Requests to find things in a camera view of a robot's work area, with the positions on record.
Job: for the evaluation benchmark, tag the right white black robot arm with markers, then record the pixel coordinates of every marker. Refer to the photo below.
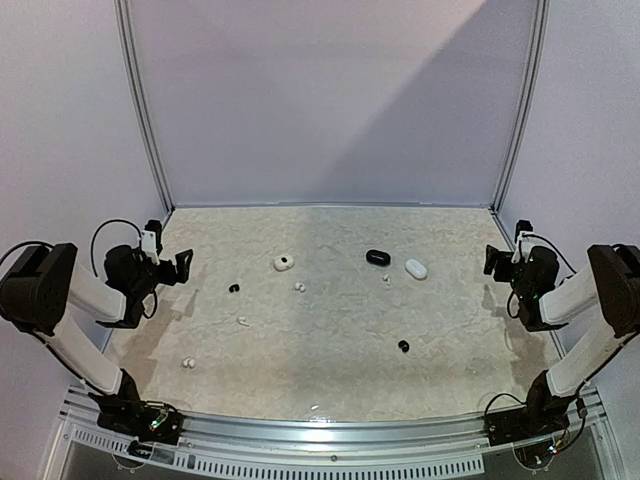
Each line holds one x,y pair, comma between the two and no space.
609,283

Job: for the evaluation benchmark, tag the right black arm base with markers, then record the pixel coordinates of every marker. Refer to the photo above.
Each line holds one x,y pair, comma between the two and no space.
518,423

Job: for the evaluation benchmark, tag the right aluminium corner post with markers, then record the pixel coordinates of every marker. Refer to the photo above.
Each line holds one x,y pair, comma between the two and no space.
531,70

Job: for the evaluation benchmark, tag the black oval charging case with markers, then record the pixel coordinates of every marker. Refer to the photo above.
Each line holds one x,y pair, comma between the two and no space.
378,257

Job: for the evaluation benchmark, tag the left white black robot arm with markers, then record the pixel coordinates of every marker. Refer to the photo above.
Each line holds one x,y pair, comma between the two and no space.
45,280

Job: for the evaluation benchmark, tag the black earbud right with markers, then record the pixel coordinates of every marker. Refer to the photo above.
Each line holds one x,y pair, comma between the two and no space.
404,346

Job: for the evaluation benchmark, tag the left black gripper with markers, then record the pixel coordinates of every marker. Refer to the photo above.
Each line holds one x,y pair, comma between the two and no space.
182,270

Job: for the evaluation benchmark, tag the aluminium corner post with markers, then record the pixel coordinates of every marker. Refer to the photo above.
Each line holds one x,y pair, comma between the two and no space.
531,70
141,109

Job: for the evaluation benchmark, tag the white oval charging case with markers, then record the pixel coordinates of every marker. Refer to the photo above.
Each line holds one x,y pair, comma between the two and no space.
416,269

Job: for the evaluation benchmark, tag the small white charging case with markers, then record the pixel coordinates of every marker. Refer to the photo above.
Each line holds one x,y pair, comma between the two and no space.
283,263

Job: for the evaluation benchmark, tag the left aluminium corner post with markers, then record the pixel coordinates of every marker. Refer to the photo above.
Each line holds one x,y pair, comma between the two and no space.
141,109

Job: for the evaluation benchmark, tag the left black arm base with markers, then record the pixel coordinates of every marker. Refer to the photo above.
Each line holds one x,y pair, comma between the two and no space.
145,420

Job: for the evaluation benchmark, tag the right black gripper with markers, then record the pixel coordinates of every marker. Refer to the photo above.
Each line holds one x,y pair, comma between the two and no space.
505,266

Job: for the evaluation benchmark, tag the aluminium front rail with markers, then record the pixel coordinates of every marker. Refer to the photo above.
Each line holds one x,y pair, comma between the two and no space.
218,447

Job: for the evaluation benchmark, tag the white stem earbud left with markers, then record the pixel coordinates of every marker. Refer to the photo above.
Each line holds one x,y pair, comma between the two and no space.
243,321

